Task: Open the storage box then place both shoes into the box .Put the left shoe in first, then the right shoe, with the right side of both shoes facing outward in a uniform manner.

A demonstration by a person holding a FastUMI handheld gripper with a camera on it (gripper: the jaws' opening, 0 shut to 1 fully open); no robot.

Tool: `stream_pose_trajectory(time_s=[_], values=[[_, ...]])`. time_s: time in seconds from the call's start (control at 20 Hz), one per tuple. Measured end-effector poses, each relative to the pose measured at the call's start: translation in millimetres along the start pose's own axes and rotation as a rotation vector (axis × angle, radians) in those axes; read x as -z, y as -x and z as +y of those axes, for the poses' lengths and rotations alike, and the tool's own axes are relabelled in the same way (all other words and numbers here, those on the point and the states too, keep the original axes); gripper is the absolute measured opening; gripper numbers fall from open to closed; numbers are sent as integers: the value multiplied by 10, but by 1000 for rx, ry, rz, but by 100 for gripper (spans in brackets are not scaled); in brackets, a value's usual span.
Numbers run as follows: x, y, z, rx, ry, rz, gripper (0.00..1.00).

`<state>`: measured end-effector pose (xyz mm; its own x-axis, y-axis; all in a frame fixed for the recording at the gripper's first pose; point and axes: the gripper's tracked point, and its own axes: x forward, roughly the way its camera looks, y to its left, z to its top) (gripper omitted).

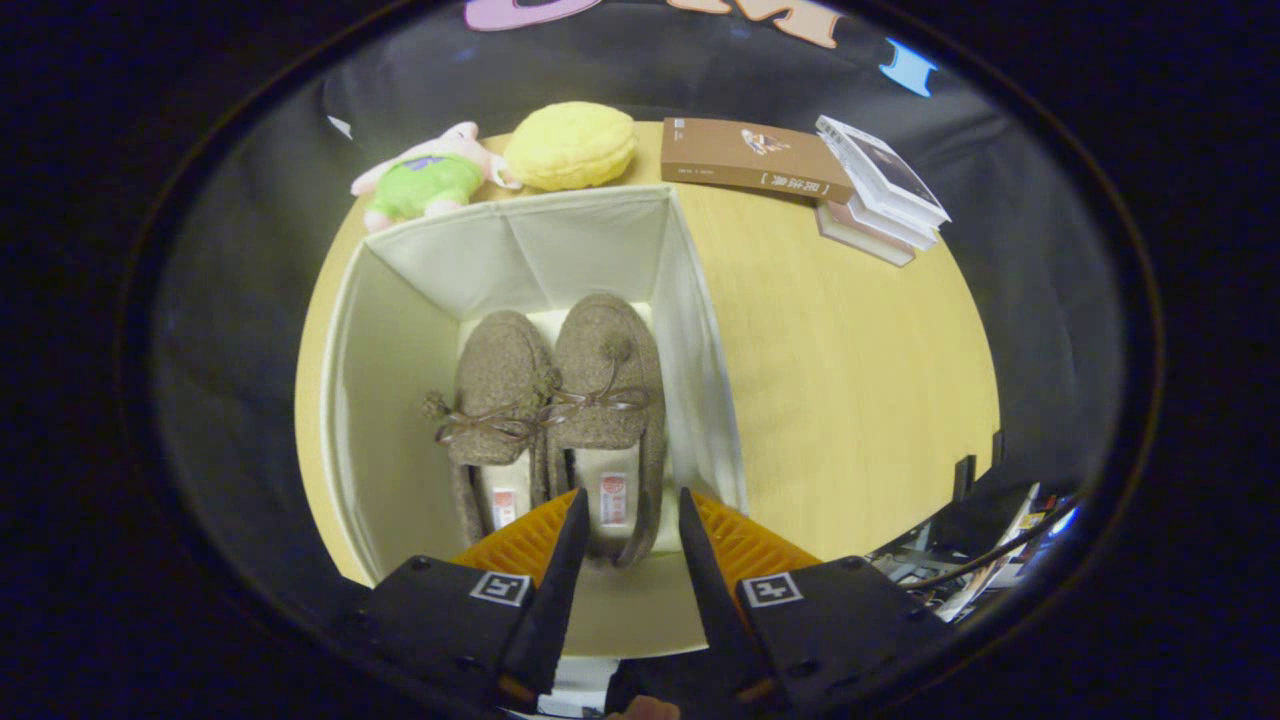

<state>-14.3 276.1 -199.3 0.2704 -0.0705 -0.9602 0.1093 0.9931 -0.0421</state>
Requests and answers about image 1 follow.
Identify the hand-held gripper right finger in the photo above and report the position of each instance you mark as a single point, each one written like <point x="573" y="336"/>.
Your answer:
<point x="715" y="600"/>

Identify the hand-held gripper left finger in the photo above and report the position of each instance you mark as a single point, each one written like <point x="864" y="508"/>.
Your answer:
<point x="555" y="600"/>

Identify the yellow plush toy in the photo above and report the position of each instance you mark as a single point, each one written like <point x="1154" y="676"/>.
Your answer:
<point x="570" y="145"/>

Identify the white book with dark cover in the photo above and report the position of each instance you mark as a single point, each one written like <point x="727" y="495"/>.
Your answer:
<point x="890" y="175"/>

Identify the plain white book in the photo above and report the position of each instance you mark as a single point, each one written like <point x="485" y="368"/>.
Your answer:
<point x="900" y="232"/>

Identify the pink and green plush toy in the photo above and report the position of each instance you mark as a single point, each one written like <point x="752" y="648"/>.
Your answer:
<point x="425" y="185"/>

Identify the cluttered side desk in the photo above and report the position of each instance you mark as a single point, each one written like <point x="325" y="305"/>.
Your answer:
<point x="980" y="560"/>

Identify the pink book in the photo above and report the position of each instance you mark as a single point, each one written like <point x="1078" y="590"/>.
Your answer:
<point x="860" y="242"/>

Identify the beige fabric storage box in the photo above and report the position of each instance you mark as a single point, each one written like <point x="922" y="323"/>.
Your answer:
<point x="400" y="400"/>

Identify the brown fuzzy shoe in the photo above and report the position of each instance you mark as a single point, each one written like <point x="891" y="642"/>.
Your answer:
<point x="610" y="340"/>
<point x="495" y="370"/>

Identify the black upright post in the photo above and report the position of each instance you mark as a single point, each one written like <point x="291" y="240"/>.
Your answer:
<point x="963" y="478"/>

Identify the brown book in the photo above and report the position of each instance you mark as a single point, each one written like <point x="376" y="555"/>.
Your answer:
<point x="740" y="155"/>

